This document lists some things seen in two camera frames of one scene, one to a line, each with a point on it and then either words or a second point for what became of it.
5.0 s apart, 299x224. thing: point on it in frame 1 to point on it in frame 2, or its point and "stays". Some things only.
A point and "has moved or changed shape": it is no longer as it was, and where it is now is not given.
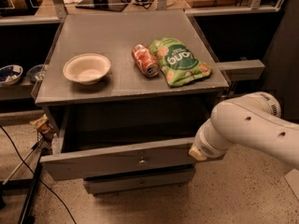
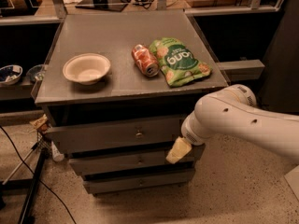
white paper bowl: [87, 68] stays
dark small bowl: [35, 73] stays
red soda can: [145, 60] stays
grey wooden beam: [243, 70] stays
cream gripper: [204, 144] to [191, 134]
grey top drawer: [104, 143] has moved or changed shape
